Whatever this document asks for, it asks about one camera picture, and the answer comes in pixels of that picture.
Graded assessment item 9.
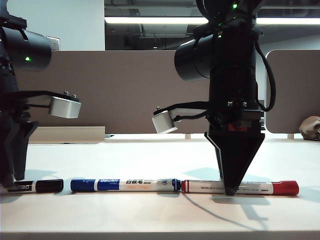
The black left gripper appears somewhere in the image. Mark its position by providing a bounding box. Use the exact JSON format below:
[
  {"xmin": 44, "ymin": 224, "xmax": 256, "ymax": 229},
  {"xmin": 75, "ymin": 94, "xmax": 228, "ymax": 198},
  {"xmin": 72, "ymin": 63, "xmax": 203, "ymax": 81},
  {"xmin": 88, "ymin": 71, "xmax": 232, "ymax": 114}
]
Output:
[{"xmin": 0, "ymin": 106, "xmax": 40, "ymax": 190}]

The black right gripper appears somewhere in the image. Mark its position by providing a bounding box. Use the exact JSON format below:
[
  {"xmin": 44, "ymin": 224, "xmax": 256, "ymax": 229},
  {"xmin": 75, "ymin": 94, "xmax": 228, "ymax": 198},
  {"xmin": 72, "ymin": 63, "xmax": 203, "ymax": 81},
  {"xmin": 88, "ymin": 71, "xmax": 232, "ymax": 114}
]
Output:
[{"xmin": 204, "ymin": 99, "xmax": 266, "ymax": 196}]

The red cap whiteboard marker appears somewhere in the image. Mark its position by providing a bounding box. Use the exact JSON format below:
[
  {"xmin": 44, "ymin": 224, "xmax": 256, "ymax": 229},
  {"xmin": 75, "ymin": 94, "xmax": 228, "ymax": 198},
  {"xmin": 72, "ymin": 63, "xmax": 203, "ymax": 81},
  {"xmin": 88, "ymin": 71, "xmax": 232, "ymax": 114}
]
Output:
[{"xmin": 180, "ymin": 179, "xmax": 300, "ymax": 196}]

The black cap whiteboard marker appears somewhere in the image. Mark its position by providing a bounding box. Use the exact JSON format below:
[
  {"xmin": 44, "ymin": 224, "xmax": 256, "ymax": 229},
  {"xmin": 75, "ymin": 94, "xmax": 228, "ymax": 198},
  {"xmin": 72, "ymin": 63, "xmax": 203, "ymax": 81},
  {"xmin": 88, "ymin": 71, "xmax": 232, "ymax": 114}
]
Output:
[{"xmin": 0, "ymin": 179, "xmax": 65, "ymax": 195}]

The brown crumpled object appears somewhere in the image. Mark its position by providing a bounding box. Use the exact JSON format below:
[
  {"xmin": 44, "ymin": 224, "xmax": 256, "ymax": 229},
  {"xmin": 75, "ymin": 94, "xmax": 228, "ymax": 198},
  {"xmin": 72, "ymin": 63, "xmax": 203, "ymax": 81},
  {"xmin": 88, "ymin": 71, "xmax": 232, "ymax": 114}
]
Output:
[{"xmin": 299, "ymin": 116, "xmax": 320, "ymax": 141}]

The narrow brown desk partition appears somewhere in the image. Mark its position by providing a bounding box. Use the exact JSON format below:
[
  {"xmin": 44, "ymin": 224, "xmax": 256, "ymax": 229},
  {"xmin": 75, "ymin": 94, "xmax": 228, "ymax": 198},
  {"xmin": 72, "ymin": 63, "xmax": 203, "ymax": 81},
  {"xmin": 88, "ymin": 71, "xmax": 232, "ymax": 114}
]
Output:
[{"xmin": 265, "ymin": 49, "xmax": 320, "ymax": 134}]

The blue cap whiteboard marker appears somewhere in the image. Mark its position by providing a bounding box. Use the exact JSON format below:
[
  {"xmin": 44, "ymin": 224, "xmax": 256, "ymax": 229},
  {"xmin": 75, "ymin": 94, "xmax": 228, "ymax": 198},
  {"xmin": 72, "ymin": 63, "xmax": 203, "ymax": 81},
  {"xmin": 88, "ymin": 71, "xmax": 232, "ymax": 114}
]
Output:
[{"xmin": 70, "ymin": 178, "xmax": 183, "ymax": 193}]

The wide brown desk partition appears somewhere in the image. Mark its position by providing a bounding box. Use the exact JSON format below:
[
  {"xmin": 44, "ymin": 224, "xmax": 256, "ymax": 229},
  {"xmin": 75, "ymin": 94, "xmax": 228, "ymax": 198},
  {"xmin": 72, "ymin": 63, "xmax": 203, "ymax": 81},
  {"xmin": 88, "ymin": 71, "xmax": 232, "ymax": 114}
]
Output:
[{"xmin": 12, "ymin": 50, "xmax": 213, "ymax": 135}]

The long ceiling light strip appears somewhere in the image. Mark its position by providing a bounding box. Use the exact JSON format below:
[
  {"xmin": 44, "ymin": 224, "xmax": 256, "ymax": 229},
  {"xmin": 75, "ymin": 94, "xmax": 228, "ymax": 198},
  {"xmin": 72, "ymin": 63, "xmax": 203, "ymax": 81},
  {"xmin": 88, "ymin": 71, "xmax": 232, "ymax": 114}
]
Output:
[{"xmin": 104, "ymin": 16, "xmax": 320, "ymax": 25}]

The black left camera bracket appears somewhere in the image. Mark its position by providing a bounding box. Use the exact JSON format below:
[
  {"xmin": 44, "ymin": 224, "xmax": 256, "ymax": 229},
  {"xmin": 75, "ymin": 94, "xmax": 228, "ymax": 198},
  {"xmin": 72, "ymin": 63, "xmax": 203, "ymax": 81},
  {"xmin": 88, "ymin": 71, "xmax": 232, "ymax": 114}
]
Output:
[{"xmin": 13, "ymin": 90, "xmax": 63, "ymax": 106}]

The black camera bracket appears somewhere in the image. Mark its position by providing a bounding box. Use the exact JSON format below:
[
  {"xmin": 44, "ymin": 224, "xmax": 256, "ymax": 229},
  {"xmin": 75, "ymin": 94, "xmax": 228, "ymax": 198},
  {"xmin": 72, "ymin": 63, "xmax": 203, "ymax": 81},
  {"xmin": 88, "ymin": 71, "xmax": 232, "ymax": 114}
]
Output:
[
  {"xmin": 13, "ymin": 90, "xmax": 63, "ymax": 106},
  {"xmin": 159, "ymin": 101, "xmax": 210, "ymax": 113}
]

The black right camera bracket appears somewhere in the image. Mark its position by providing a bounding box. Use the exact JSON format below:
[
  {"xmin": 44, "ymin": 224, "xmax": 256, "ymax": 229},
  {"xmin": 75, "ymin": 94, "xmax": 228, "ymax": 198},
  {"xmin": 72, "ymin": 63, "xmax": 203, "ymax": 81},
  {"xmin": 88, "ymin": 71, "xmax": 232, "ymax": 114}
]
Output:
[{"xmin": 159, "ymin": 101, "xmax": 210, "ymax": 113}]

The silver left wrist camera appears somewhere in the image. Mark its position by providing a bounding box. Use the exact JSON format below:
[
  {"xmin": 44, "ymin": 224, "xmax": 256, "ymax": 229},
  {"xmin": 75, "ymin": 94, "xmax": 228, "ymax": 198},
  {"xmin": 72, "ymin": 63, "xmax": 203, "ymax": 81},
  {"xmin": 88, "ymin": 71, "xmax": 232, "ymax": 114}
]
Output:
[{"xmin": 48, "ymin": 91, "xmax": 83, "ymax": 120}]

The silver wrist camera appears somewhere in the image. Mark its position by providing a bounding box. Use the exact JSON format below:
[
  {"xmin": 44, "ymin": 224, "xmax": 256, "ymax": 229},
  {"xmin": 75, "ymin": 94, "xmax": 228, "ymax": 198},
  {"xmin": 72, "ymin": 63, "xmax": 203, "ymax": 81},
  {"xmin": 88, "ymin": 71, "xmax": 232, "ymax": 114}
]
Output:
[
  {"xmin": 151, "ymin": 106, "xmax": 179, "ymax": 134},
  {"xmin": 48, "ymin": 91, "xmax": 83, "ymax": 120}
]

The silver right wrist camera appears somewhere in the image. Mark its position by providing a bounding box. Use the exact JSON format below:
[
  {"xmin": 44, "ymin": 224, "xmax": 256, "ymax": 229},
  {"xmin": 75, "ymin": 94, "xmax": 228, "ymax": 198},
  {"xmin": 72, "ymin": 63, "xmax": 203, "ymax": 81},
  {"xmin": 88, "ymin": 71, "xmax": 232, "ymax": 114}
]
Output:
[{"xmin": 151, "ymin": 106, "xmax": 179, "ymax": 134}]

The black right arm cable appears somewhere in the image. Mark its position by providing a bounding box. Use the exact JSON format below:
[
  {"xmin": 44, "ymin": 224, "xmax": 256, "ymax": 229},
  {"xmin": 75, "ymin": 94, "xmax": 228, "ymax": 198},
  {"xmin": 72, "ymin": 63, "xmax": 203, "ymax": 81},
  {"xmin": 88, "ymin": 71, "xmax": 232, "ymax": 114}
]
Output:
[{"xmin": 253, "ymin": 37, "xmax": 276, "ymax": 113}]

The metal wall switch plate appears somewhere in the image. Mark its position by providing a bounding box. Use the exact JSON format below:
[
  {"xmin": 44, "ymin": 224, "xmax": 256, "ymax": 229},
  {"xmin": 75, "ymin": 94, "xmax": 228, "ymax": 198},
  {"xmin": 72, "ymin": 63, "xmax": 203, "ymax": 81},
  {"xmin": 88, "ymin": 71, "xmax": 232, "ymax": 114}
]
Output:
[{"xmin": 46, "ymin": 35, "xmax": 61, "ymax": 51}]

